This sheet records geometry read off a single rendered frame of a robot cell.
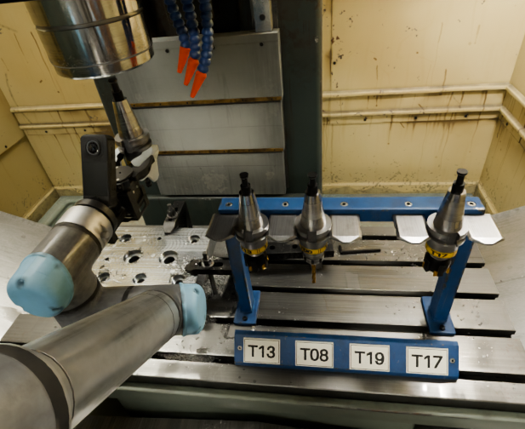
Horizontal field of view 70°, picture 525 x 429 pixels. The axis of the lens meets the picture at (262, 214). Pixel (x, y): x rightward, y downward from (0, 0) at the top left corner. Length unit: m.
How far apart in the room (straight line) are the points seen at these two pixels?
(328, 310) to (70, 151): 1.47
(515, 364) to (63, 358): 0.83
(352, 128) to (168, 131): 0.75
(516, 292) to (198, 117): 1.02
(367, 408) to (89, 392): 0.62
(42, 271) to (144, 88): 0.76
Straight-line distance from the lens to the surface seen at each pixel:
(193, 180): 1.31
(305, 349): 0.83
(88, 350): 0.35
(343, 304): 0.95
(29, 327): 1.15
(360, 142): 1.63
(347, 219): 0.68
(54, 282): 0.54
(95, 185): 0.64
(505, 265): 1.30
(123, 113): 0.72
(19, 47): 1.86
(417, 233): 0.67
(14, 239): 1.73
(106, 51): 0.62
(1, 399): 0.27
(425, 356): 0.85
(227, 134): 1.18
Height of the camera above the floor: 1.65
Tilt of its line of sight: 39 degrees down
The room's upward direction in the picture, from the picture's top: 7 degrees counter-clockwise
